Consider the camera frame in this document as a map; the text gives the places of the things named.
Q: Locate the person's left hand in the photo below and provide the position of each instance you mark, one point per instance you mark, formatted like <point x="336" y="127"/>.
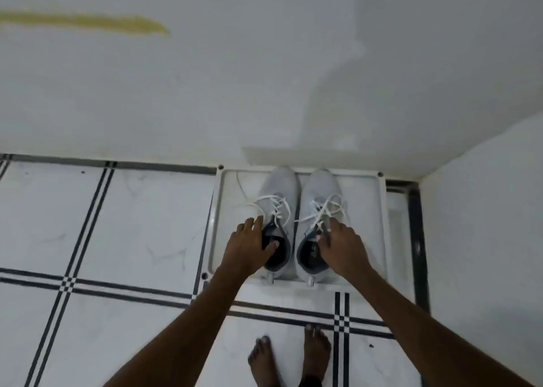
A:
<point x="244" y="251"/>

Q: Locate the person's right hand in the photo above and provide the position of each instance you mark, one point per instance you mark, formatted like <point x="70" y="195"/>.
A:
<point x="345" y="255"/>

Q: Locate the person's left thumb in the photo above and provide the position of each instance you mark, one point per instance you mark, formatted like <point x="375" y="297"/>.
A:
<point x="271" y="251"/>

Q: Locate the person's right thumb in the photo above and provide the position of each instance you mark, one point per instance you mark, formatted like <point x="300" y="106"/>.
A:
<point x="324" y="245"/>

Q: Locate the light grey sneaker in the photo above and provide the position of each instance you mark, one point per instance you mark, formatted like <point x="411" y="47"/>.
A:
<point x="281" y="187"/>
<point x="324" y="185"/>

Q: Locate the person's left forearm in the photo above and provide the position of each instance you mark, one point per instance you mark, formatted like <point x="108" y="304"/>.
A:
<point x="186" y="336"/>

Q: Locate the person's right forearm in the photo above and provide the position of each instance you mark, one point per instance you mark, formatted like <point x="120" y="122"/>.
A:
<point x="424" y="340"/>

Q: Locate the white shoe rack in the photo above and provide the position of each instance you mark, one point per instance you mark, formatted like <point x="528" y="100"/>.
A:
<point x="369" y="217"/>

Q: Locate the person's right foot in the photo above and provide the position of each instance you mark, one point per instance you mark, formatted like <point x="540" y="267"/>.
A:
<point x="316" y="350"/>

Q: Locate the person's foot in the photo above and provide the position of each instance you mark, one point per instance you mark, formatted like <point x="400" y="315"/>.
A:
<point x="316" y="350"/>
<point x="263" y="363"/>

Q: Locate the person's left foot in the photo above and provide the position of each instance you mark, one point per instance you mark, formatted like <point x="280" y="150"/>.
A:
<point x="263" y="363"/>

